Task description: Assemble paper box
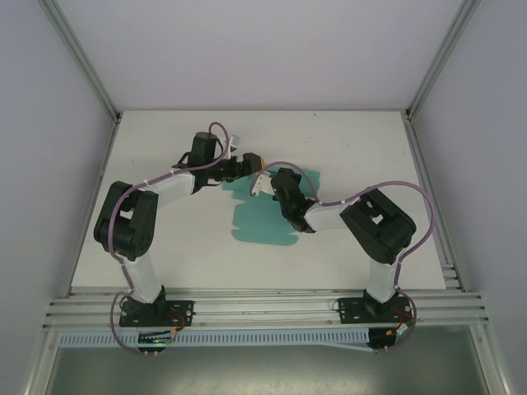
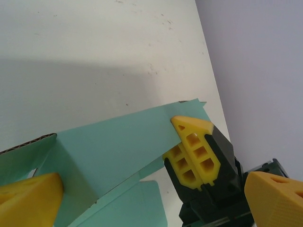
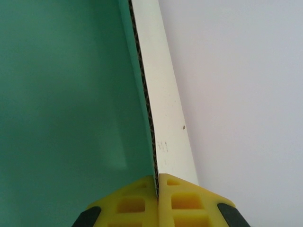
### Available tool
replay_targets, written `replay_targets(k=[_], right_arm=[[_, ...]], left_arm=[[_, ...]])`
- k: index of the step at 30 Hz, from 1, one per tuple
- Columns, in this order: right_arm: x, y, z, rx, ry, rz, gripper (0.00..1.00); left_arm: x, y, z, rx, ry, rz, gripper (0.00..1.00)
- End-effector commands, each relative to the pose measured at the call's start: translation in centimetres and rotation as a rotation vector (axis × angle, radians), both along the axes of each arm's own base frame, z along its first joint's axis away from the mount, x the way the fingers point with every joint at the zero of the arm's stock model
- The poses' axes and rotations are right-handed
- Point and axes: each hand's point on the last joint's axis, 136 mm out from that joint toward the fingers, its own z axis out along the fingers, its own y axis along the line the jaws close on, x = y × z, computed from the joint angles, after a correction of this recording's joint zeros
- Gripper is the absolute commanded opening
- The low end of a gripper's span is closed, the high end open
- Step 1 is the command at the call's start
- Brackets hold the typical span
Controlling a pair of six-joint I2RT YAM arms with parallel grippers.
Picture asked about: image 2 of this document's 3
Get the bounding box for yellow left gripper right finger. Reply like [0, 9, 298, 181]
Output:
[245, 171, 303, 227]

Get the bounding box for teal cardboard paper box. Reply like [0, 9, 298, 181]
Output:
[0, 97, 212, 227]

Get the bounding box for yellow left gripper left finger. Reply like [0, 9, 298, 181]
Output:
[0, 172, 64, 227]

